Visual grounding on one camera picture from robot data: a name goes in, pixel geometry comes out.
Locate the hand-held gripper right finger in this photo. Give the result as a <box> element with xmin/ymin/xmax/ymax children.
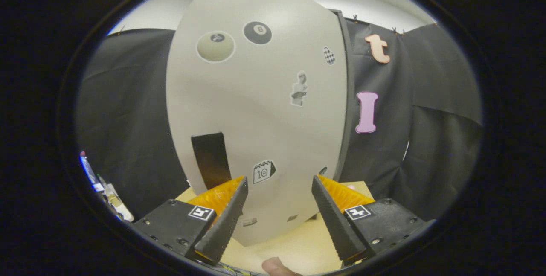
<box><xmin>311</xmin><ymin>175</ymin><xmax>436</xmax><ymax>267</ymax></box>

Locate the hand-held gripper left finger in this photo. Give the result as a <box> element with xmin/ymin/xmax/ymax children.
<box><xmin>130</xmin><ymin>176</ymin><xmax>249</xmax><ymax>267</ymax></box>

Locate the black door handle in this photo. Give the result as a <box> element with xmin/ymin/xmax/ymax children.
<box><xmin>191</xmin><ymin>132</ymin><xmax>233</xmax><ymax>190</ymax></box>

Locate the grey shoe cabinet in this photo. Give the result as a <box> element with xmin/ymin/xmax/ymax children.
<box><xmin>328</xmin><ymin>9</ymin><xmax>358</xmax><ymax>183</ymax></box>

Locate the clear bottle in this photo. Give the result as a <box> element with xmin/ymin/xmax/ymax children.
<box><xmin>97</xmin><ymin>175</ymin><xmax>116</xmax><ymax>202</ymax></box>

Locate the blue printed box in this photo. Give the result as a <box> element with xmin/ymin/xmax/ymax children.
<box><xmin>80</xmin><ymin>151</ymin><xmax>103</xmax><ymax>193</ymax></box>

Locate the black backdrop cloth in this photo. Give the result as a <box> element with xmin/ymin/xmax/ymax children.
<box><xmin>76</xmin><ymin>22</ymin><xmax>485</xmax><ymax>221</ymax></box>

